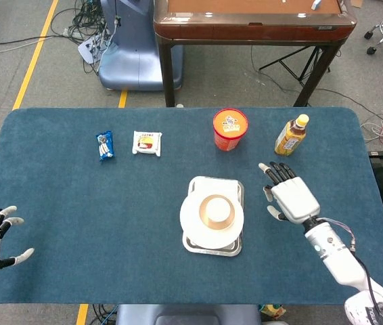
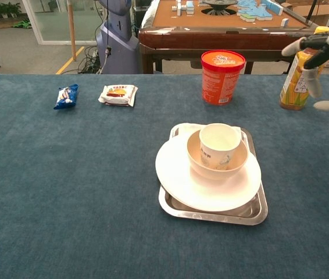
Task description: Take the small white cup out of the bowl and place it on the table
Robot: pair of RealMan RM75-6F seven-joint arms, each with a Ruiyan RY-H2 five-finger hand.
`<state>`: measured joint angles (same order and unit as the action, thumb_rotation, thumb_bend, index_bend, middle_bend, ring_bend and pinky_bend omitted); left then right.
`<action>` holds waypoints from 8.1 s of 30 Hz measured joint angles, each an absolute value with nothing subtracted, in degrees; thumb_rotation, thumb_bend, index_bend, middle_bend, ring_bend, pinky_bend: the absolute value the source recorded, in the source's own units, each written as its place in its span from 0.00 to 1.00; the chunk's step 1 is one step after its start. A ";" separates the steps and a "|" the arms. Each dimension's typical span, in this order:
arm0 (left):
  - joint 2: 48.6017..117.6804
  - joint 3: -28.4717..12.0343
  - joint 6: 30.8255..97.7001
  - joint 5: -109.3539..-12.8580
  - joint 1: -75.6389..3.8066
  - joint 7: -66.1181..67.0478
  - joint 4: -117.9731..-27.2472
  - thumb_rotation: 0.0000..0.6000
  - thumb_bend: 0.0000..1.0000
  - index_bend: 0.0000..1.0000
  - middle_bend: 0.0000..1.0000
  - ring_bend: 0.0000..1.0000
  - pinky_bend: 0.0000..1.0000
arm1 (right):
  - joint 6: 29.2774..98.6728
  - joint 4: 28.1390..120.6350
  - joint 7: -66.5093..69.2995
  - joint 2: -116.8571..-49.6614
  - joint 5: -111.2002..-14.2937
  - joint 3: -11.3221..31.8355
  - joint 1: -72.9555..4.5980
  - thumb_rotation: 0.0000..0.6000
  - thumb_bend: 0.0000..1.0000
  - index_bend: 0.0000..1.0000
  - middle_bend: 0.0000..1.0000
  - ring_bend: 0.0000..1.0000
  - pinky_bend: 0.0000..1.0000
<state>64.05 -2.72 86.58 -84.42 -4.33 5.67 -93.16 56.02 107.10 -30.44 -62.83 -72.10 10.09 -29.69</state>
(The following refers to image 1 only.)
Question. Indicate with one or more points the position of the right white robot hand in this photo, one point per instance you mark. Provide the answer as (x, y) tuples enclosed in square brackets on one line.
[(294, 199)]

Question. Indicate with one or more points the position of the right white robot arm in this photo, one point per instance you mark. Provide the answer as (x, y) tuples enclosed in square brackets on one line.
[(337, 257)]

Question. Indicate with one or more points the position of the orange instant noodle cup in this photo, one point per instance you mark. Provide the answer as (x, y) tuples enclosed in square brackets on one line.
[(229, 127)]

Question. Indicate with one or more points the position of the yellow tea bottle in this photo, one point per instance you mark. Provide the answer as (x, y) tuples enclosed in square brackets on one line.
[(291, 139)]

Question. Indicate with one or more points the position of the silver square tray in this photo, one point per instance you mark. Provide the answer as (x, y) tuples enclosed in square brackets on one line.
[(212, 183)]

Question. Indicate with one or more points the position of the blue felt table mat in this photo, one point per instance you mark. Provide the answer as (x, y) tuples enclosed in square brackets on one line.
[(76, 203)]

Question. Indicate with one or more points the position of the white round plate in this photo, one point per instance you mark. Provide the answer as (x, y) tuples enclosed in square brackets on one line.
[(191, 223)]

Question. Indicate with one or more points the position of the yellow packet under table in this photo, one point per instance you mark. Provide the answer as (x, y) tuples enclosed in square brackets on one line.
[(272, 310)]

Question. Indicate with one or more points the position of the blue snack packet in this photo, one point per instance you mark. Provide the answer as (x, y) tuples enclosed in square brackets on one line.
[(105, 146)]

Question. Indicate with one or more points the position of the grey robot torso base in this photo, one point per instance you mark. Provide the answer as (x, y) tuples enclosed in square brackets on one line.
[(188, 315)]

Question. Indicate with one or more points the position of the white snack packet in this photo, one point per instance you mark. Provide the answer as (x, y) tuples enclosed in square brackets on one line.
[(147, 143)]

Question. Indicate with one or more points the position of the brown wooden game table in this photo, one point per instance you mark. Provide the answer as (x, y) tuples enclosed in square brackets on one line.
[(252, 32)]

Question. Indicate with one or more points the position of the white socket board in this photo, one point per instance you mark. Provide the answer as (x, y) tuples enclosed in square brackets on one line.
[(88, 50)]

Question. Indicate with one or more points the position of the blue grey machine base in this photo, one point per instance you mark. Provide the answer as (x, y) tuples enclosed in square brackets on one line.
[(134, 50)]

